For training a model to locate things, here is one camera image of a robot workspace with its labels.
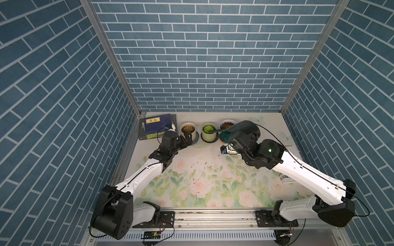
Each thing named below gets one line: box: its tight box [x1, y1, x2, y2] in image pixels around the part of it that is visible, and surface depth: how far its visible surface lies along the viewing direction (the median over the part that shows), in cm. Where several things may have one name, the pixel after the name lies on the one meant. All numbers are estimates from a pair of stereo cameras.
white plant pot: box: [219, 119, 237, 144], surface depth 104 cm
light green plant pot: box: [201, 122, 218, 142], surface depth 101 cm
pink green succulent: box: [181, 125, 195, 134], surface depth 102 cm
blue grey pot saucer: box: [191, 131, 200, 146], surface depth 106 cm
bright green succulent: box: [203, 124, 214, 134], surface depth 101 cm
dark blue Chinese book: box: [144, 113, 172, 135], surface depth 107 cm
